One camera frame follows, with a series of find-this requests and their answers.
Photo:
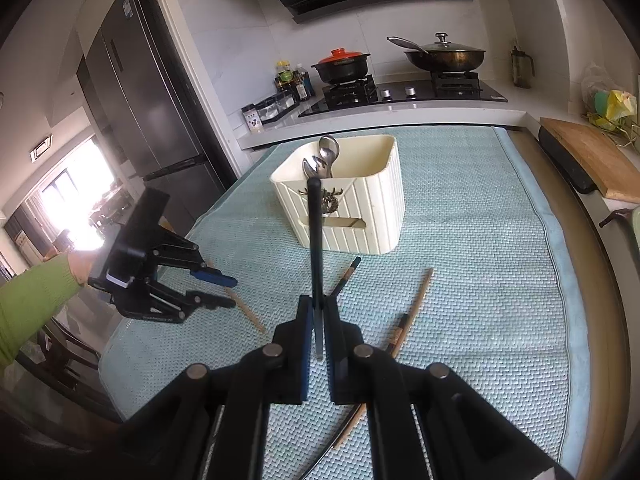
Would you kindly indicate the dark glass jug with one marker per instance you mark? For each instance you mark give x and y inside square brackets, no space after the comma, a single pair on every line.
[522,68]

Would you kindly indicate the yellow green plastic bag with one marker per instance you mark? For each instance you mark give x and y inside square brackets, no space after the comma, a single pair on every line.
[611,108]

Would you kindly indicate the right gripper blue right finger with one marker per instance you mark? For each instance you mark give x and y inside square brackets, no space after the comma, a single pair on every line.
[446,430]

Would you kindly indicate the wooden cutting board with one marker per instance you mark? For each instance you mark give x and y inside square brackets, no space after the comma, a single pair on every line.
[612,172]

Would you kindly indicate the cream utensil holder box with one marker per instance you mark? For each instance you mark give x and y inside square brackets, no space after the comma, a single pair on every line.
[363,203]

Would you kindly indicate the ornate handle silver spoon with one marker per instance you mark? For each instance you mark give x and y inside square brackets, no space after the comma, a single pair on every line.
[308,170]

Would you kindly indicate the light wooden chopstick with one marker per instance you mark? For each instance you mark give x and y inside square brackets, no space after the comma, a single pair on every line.
[377,385]
[245,309]

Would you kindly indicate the small silver spoon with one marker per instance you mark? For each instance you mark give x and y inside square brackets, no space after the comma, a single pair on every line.
[323,169]

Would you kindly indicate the black pot with red lid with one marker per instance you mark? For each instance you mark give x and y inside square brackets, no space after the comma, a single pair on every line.
[342,66]

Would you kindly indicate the grey refrigerator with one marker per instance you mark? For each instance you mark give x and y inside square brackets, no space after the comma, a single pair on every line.
[144,106]

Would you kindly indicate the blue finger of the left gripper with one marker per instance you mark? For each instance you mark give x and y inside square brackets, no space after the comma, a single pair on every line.
[209,301]
[213,276]

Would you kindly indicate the light blue woven table mat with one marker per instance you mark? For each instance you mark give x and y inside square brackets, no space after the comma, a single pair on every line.
[503,308]

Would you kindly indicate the green round tray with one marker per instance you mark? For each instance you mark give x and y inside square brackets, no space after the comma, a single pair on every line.
[634,222]

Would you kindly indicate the wok with glass lid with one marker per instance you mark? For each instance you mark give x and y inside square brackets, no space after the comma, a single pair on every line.
[442,56]

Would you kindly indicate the sauce bottles group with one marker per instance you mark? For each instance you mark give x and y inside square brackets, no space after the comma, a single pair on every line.
[295,80]

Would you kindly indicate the black gas stove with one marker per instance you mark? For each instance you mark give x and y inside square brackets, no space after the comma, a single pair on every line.
[439,87]

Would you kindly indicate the brown wooden chopstick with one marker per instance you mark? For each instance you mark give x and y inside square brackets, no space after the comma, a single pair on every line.
[414,310]

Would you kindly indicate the dark green chopstick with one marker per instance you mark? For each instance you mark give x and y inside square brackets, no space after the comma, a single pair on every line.
[314,189]
[330,444]

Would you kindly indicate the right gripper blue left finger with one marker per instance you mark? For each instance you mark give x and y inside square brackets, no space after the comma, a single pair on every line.
[212,424]

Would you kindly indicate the person's left hand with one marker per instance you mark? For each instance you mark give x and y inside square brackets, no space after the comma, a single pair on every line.
[86,265]

